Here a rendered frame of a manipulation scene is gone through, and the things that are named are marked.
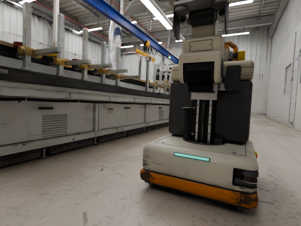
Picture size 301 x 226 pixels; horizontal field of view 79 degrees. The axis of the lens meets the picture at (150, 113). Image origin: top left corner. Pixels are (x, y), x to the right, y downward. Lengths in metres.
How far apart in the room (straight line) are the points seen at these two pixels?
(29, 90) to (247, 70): 1.43
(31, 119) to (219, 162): 1.45
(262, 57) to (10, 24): 12.14
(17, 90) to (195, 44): 1.14
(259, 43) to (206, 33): 11.32
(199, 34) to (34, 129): 1.45
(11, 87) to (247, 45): 11.84
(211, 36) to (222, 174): 0.71
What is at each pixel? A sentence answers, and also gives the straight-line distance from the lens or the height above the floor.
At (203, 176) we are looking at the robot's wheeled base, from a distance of 1.02.
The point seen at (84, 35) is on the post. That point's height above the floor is 1.10.
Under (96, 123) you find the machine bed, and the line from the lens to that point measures 2.22.
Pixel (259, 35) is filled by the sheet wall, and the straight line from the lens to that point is 12.56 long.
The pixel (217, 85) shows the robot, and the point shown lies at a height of 0.65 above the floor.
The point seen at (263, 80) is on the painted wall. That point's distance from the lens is 11.99.
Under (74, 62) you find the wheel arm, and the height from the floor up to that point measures 0.81.
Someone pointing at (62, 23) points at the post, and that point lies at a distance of 1.71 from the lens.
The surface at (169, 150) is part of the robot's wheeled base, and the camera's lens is 1.05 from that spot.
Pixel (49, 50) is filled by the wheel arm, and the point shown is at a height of 0.82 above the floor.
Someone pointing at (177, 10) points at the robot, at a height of 1.00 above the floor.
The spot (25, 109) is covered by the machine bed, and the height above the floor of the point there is 0.43.
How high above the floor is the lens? 0.52
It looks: 3 degrees down
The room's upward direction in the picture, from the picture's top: 3 degrees clockwise
